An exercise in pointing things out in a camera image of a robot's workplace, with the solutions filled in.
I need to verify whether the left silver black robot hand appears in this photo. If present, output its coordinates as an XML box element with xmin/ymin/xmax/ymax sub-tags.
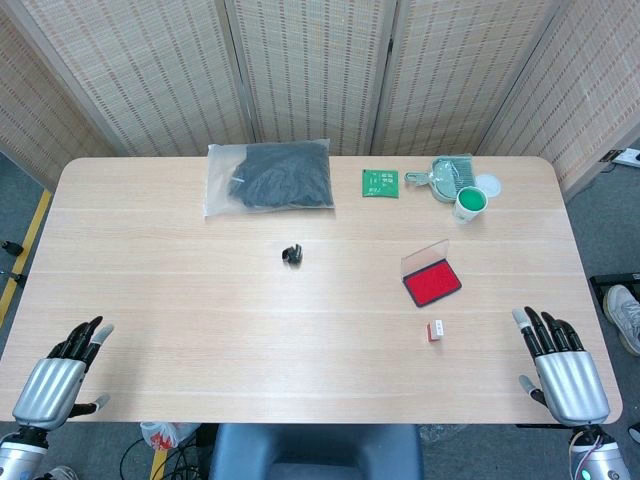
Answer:
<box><xmin>12</xmin><ymin>315</ymin><xmax>115</xmax><ymax>430</ymax></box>

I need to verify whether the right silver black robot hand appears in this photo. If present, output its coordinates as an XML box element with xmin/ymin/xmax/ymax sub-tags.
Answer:
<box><xmin>511</xmin><ymin>305</ymin><xmax>611</xmax><ymax>429</ymax></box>

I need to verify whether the red ink pad clear lid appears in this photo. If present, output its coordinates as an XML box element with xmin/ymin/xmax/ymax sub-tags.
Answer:
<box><xmin>400</xmin><ymin>238</ymin><xmax>462</xmax><ymax>308</ymax></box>

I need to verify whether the grey sneaker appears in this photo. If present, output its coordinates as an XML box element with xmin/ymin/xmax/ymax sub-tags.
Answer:
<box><xmin>602</xmin><ymin>283</ymin><xmax>640</xmax><ymax>357</ymax></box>

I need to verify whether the white sneaker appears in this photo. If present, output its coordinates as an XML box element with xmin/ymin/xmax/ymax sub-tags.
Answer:
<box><xmin>37</xmin><ymin>465</ymin><xmax>79</xmax><ymax>480</ymax></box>

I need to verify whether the red white plastic bag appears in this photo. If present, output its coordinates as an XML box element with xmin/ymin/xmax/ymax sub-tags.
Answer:
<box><xmin>139</xmin><ymin>421</ymin><xmax>199</xmax><ymax>451</ymax></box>

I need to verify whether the paper cup green inside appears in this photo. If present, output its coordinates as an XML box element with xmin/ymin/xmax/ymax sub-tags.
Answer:
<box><xmin>452</xmin><ymin>186</ymin><xmax>490</xmax><ymax>225</ymax></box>

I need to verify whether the white round lid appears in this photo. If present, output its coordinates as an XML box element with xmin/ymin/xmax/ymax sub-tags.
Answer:
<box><xmin>473</xmin><ymin>172</ymin><xmax>502</xmax><ymax>197</ymax></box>

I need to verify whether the white power strip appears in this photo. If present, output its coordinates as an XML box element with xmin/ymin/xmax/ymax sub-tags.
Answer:
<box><xmin>602</xmin><ymin>148</ymin><xmax>640</xmax><ymax>169</ymax></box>

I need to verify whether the pale green dustpan set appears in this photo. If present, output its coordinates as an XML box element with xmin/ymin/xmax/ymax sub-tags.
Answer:
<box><xmin>403</xmin><ymin>155</ymin><xmax>482</xmax><ymax>204</ymax></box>

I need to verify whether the blue chair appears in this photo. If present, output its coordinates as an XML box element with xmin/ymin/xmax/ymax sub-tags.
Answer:
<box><xmin>208</xmin><ymin>423</ymin><xmax>425</xmax><ymax>480</ymax></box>

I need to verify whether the woven folding screen panel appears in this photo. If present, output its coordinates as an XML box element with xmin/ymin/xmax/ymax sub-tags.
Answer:
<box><xmin>474</xmin><ymin>0</ymin><xmax>640</xmax><ymax>196</ymax></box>
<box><xmin>14</xmin><ymin>0</ymin><xmax>254</xmax><ymax>157</ymax></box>
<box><xmin>369</xmin><ymin>0</ymin><xmax>569</xmax><ymax>157</ymax></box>
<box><xmin>224</xmin><ymin>0</ymin><xmax>399</xmax><ymax>156</ymax></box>
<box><xmin>0</xmin><ymin>0</ymin><xmax>121</xmax><ymax>186</ymax></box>

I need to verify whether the small black clip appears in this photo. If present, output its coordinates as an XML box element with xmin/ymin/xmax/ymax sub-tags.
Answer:
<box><xmin>279</xmin><ymin>242</ymin><xmax>304</xmax><ymax>267</ymax></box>

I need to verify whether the green circuit board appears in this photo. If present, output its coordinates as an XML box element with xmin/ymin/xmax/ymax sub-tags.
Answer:
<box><xmin>361</xmin><ymin>168</ymin><xmax>400</xmax><ymax>199</ymax></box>

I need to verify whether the plastic bag with black garment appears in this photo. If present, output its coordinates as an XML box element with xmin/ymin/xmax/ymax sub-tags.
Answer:
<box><xmin>203</xmin><ymin>141</ymin><xmax>335</xmax><ymax>218</ymax></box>

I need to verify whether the black cable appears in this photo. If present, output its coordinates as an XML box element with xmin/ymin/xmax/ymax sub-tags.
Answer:
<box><xmin>118</xmin><ymin>438</ymin><xmax>166</xmax><ymax>480</ymax></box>

